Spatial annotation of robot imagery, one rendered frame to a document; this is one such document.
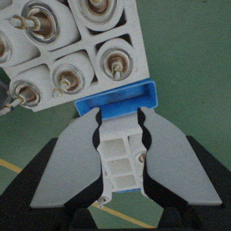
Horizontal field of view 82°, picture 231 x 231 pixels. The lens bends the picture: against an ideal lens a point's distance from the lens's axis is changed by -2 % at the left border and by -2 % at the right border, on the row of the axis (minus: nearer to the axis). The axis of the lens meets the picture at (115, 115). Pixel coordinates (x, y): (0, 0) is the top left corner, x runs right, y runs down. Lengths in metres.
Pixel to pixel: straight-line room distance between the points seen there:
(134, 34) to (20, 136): 0.77
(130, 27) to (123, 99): 0.33
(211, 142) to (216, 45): 0.53
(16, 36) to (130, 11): 0.26
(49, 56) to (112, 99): 0.32
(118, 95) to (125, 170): 0.35
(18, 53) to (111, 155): 0.47
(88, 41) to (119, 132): 0.31
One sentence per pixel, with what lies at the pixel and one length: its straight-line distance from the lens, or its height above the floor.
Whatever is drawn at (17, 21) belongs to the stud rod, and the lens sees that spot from 0.27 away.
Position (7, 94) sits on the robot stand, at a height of 0.02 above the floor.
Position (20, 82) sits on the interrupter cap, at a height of 0.25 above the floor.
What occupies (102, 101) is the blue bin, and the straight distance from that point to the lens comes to 0.63.
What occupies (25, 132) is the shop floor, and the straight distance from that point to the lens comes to 0.88.
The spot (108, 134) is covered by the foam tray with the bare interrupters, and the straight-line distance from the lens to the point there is 0.51.
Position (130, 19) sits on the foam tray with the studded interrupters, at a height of 0.18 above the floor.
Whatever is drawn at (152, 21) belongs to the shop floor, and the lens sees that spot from 0.58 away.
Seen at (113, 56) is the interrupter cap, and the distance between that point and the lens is 0.32.
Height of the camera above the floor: 0.56
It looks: 58 degrees down
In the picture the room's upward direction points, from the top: 180 degrees clockwise
